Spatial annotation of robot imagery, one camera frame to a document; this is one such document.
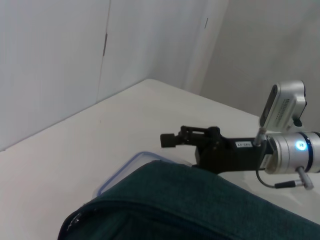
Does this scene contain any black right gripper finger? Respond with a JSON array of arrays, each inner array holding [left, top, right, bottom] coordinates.
[[160, 125, 222, 150]]

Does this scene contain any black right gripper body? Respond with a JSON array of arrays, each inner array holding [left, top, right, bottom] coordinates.
[[192, 136, 275, 175]]

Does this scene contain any dark teal fabric bag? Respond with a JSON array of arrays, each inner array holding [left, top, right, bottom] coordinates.
[[57, 159, 320, 240]]

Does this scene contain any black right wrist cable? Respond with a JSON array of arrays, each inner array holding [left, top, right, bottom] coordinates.
[[252, 126, 311, 191]]

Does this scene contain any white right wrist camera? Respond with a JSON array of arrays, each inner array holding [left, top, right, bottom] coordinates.
[[258, 79, 308, 132]]

